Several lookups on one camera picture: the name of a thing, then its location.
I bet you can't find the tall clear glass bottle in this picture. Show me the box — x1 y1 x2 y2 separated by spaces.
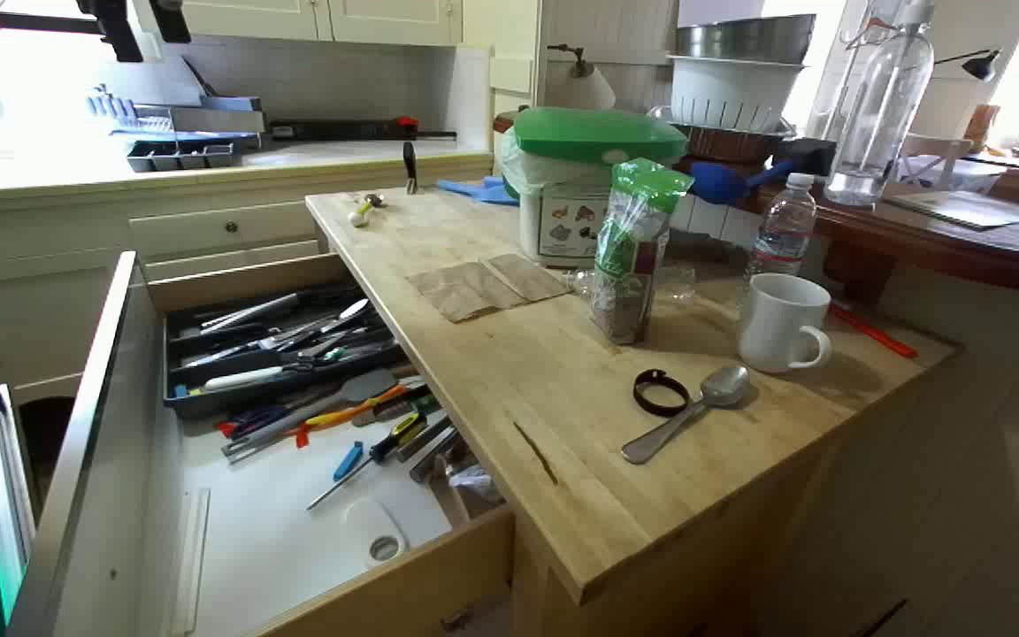
818 0 942 211

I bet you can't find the drawer of utensils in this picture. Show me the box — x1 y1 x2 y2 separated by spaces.
161 280 416 419

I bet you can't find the green snack bag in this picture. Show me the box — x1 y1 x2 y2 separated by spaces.
588 155 699 352

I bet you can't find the open wooden drawer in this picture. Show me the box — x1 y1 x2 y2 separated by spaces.
6 244 521 637

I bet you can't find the metal mixing bowl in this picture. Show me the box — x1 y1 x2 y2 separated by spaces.
669 12 823 69

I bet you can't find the black desk lamp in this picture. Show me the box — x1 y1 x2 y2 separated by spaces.
930 41 1005 87

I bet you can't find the yellow black Stanley screwdriver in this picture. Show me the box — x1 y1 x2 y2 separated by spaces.
304 405 432 514

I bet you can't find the red pencil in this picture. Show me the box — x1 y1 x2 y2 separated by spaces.
824 301 924 366

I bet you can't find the white colander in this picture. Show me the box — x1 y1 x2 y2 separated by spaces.
665 53 804 133

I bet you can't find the blue bowl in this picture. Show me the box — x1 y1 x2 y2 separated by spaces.
686 155 801 211

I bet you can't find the metal spoon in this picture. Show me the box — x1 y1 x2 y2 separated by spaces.
621 361 761 467

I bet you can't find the small clear glass jar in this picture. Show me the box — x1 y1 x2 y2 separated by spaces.
654 257 703 308

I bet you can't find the blue cloth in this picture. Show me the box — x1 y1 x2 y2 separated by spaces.
432 172 525 211

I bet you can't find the white handled knife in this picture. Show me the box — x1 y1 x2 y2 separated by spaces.
190 361 291 399

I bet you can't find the brown wooden counter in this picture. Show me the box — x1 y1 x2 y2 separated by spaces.
812 172 1019 301

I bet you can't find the black rubber ring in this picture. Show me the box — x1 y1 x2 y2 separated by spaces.
630 366 694 422

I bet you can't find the small plastic water bottle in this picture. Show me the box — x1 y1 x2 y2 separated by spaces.
755 169 824 284

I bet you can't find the white bin green lid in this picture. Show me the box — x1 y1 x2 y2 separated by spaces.
497 102 694 268

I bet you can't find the orange handled tool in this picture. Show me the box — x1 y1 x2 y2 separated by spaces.
300 381 419 445

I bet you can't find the small table lamp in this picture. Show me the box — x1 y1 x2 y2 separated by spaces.
547 41 624 113

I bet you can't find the white ceramic mug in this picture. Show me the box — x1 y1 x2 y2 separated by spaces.
733 268 837 378

